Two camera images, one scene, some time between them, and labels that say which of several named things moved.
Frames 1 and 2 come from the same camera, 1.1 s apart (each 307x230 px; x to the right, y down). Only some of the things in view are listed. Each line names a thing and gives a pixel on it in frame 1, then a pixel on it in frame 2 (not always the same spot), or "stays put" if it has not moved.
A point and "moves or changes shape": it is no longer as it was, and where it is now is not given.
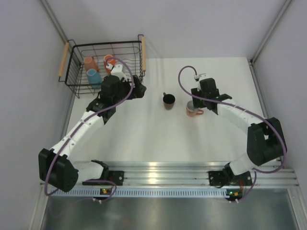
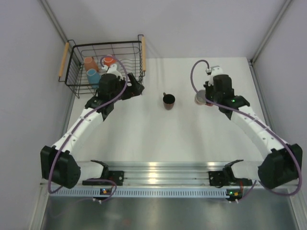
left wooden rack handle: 66,47 stays put
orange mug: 112,61 stays put
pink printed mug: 191,111 moves or changes shape
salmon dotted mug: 90,63 stays put
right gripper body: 199,103 → 209,91
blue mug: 94,78 stays put
